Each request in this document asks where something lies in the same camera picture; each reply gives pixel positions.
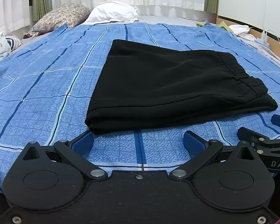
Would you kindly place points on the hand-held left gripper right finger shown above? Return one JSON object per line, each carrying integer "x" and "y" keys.
{"x": 193, "y": 142}

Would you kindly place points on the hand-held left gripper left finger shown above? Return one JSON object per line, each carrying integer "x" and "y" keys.
{"x": 84, "y": 142}

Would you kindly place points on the black pants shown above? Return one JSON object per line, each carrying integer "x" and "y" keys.
{"x": 165, "y": 81}

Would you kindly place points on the blue plaid blanket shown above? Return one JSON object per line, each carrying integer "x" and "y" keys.
{"x": 49, "y": 98}

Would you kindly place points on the white power adapter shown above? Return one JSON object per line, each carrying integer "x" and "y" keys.
{"x": 264, "y": 38}

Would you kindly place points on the wooden bed headboard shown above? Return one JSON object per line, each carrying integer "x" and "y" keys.
{"x": 253, "y": 29}

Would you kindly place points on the white cloth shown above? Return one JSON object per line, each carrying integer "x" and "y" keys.
{"x": 240, "y": 29}

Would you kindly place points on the green cloth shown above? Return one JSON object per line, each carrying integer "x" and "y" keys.
{"x": 224, "y": 25}

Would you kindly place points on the small brown object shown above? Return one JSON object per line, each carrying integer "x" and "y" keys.
{"x": 26, "y": 36}

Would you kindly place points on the blue white striped pillow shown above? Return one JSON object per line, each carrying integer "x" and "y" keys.
{"x": 14, "y": 43}

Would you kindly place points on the beige floral pillow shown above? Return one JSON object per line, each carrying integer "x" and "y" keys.
{"x": 60, "y": 16}

